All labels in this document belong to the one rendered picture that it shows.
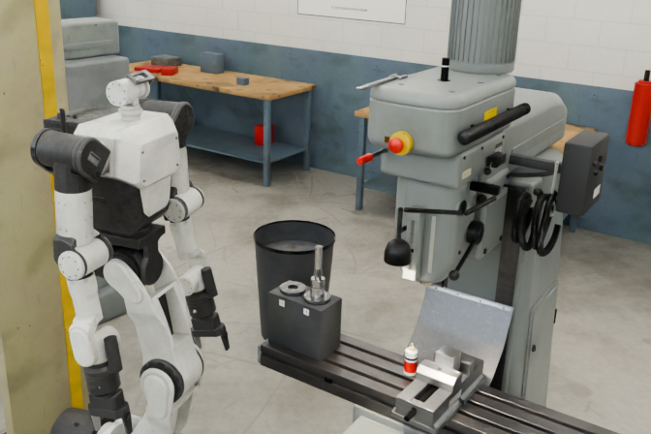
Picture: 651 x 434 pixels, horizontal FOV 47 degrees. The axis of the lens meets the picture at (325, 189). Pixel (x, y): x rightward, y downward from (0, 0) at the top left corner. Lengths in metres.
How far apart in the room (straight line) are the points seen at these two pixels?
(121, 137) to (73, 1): 7.19
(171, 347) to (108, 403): 0.23
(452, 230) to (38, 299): 1.96
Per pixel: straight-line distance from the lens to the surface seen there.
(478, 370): 2.42
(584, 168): 2.19
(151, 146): 2.00
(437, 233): 2.08
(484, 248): 2.28
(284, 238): 4.50
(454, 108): 1.85
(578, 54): 6.31
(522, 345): 2.69
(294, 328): 2.49
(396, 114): 1.89
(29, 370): 3.53
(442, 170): 1.97
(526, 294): 2.60
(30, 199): 3.25
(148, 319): 2.18
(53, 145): 1.90
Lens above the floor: 2.25
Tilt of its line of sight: 19 degrees down
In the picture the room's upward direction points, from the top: 2 degrees clockwise
